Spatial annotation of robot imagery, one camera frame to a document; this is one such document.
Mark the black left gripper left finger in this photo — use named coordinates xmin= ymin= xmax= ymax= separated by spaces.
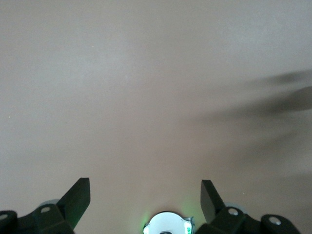
xmin=0 ymin=177 xmax=91 ymax=234

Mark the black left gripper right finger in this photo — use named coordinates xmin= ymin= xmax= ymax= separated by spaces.
xmin=195 ymin=179 xmax=300 ymax=234

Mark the brown table mat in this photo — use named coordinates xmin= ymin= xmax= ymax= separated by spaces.
xmin=0 ymin=0 xmax=312 ymax=234

